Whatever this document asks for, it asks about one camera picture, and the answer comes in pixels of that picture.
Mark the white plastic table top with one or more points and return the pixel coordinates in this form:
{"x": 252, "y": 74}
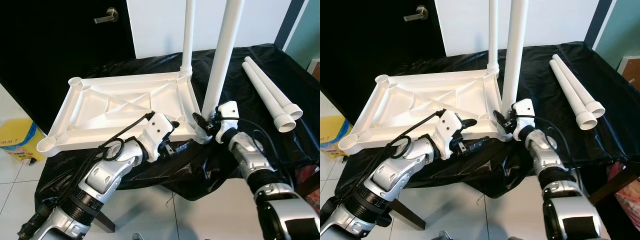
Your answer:
{"x": 410, "y": 97}
{"x": 100, "y": 100}

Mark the white plastic table leg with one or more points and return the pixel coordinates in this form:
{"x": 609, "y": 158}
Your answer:
{"x": 517, "y": 50}
{"x": 277, "y": 112}
{"x": 580, "y": 110}
{"x": 222, "y": 55}
{"x": 282, "y": 95}
{"x": 585, "y": 92}
{"x": 188, "y": 35}
{"x": 493, "y": 35}

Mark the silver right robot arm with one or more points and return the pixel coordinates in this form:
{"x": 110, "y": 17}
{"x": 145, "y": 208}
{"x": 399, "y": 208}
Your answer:
{"x": 547, "y": 155}
{"x": 250, "y": 160}

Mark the black glossy tablecloth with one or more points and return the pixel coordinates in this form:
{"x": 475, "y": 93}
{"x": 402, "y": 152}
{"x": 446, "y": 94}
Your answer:
{"x": 495, "y": 165}
{"x": 200, "y": 170}

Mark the brown wooden table leg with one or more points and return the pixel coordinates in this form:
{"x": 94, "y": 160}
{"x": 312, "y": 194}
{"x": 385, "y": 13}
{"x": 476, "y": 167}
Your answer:
{"x": 309, "y": 185}
{"x": 410, "y": 215}
{"x": 105, "y": 221}
{"x": 615, "y": 184}

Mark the grey left robot foot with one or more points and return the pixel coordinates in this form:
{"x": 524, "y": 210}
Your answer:
{"x": 446, "y": 236}
{"x": 136, "y": 236}

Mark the pink plastic bag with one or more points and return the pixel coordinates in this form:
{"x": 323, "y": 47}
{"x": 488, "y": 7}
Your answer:
{"x": 309, "y": 190}
{"x": 625, "y": 192}

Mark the brown white-framed cabinet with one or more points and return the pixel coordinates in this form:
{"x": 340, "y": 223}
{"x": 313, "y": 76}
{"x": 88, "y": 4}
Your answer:
{"x": 315, "y": 70}
{"x": 631, "y": 72}

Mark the yellow cardboard box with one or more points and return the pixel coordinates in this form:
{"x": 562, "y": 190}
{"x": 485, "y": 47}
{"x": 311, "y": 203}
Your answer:
{"x": 20, "y": 142}
{"x": 332, "y": 137}

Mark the black door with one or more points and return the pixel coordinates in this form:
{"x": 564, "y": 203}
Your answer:
{"x": 365, "y": 50}
{"x": 50, "y": 55}

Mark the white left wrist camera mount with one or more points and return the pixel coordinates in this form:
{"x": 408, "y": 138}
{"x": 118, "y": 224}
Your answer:
{"x": 448, "y": 125}
{"x": 157, "y": 127}

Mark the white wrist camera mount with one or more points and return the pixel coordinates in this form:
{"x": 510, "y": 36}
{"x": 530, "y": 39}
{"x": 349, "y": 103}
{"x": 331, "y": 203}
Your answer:
{"x": 448, "y": 125}
{"x": 229, "y": 110}
{"x": 157, "y": 127}
{"x": 524, "y": 107}

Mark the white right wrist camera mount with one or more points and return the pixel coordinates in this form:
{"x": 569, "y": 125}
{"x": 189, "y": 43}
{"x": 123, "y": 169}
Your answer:
{"x": 524, "y": 107}
{"x": 229, "y": 110}

